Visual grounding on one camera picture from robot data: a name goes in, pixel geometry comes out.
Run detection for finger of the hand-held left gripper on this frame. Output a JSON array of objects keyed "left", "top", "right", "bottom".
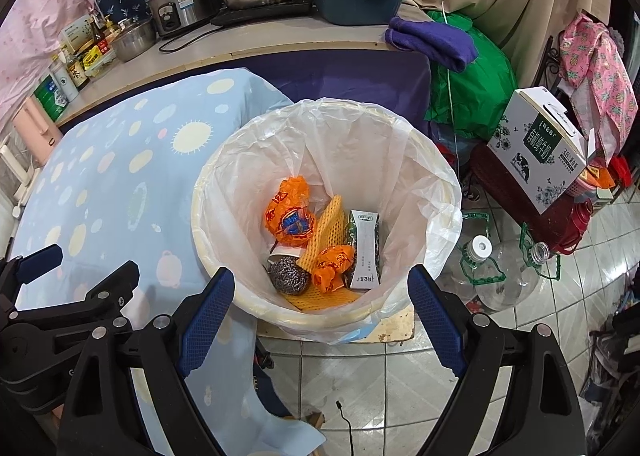
[
  {"left": 0, "top": 243, "right": 64, "bottom": 312},
  {"left": 0, "top": 260, "right": 141, "bottom": 354}
]

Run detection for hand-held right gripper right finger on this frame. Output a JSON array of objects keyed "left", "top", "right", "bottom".
[{"left": 407, "top": 263, "right": 587, "bottom": 456}]

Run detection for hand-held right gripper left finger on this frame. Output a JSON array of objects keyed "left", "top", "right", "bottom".
[{"left": 59, "top": 267, "right": 236, "bottom": 456}]

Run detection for cream trash bin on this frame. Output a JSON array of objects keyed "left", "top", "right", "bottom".
[{"left": 191, "top": 101, "right": 463, "bottom": 329}]

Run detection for steel wool scourer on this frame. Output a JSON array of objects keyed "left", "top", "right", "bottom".
[{"left": 267, "top": 256, "right": 312, "bottom": 294}]

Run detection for dark green milk carton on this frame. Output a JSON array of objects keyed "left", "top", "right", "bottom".
[{"left": 345, "top": 210, "right": 381, "bottom": 291}]

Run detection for orange plastic wrapper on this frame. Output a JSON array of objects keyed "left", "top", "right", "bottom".
[
  {"left": 311, "top": 245, "right": 357, "bottom": 294},
  {"left": 264, "top": 175, "right": 318, "bottom": 244}
]

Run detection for clear jug with white cap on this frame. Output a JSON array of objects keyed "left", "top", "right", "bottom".
[{"left": 440, "top": 235, "right": 493, "bottom": 304}]

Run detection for large clear plastic jug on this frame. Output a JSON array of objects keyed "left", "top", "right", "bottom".
[{"left": 472, "top": 223, "right": 563, "bottom": 313}]

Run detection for white glass electric kettle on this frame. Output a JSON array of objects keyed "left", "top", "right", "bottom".
[{"left": 0, "top": 131, "right": 43, "bottom": 204}]

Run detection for blue planet print tablecloth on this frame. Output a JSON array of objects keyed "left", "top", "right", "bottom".
[{"left": 10, "top": 67, "right": 326, "bottom": 456}]

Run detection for pink electric kettle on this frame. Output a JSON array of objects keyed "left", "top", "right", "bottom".
[{"left": 12, "top": 98, "right": 63, "bottom": 157}]

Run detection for dark red plastic stool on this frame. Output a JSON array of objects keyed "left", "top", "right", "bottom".
[{"left": 470, "top": 143, "right": 596, "bottom": 257}]

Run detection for green and white tin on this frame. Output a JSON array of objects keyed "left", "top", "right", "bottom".
[{"left": 34, "top": 75, "right": 68, "bottom": 123}]

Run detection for white tea canister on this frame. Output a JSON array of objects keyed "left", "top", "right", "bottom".
[{"left": 50, "top": 61, "right": 80, "bottom": 102}]

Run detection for pile of dark bags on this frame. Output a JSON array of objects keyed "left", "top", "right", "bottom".
[{"left": 580, "top": 296, "right": 640, "bottom": 437}]

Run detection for soy sauce bottle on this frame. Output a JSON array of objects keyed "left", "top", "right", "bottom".
[{"left": 64, "top": 48, "right": 90, "bottom": 89}]

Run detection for white milk gift box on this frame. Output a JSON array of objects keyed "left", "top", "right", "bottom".
[{"left": 487, "top": 88, "right": 596, "bottom": 216}]

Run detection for pink plastic basket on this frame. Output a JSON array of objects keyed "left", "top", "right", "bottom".
[{"left": 565, "top": 166, "right": 626, "bottom": 207}]

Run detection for yellow seasoning packet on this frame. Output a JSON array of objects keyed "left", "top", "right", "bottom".
[{"left": 82, "top": 45, "right": 108, "bottom": 74}]

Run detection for dark bottle with red label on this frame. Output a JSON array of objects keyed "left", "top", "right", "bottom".
[{"left": 90, "top": 16, "right": 108, "bottom": 54}]

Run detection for white tea box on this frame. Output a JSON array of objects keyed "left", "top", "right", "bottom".
[{"left": 61, "top": 13, "right": 93, "bottom": 49}]

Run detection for green plastic bag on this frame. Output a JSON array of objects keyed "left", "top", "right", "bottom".
[{"left": 425, "top": 11, "right": 518, "bottom": 139}]

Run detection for small steel pot glass lid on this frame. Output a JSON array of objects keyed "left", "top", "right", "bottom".
[{"left": 111, "top": 18, "right": 157, "bottom": 63}]

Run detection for dark purple sheet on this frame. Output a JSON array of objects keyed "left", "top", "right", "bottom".
[{"left": 55, "top": 53, "right": 433, "bottom": 129}]

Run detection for purple towel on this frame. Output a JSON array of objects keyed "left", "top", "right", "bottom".
[{"left": 387, "top": 16, "right": 481, "bottom": 72}]

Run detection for black metal rack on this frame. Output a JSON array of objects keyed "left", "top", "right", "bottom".
[{"left": 542, "top": 36, "right": 576, "bottom": 97}]

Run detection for steel rice cooker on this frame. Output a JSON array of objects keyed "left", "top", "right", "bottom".
[{"left": 145, "top": 0, "right": 221, "bottom": 39}]

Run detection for pink floral cloth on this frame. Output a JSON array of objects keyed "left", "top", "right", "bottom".
[{"left": 559, "top": 11, "right": 640, "bottom": 167}]

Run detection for black induction cooker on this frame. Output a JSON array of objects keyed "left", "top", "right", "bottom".
[{"left": 210, "top": 0, "right": 316, "bottom": 27}]

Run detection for large teal plastic basin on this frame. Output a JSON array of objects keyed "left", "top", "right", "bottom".
[{"left": 312, "top": 0, "right": 406, "bottom": 27}]

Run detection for thin black cable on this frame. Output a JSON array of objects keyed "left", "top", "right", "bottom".
[{"left": 335, "top": 401, "right": 358, "bottom": 456}]

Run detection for black power cable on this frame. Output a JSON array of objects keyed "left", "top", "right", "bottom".
[{"left": 159, "top": 23, "right": 221, "bottom": 53}]

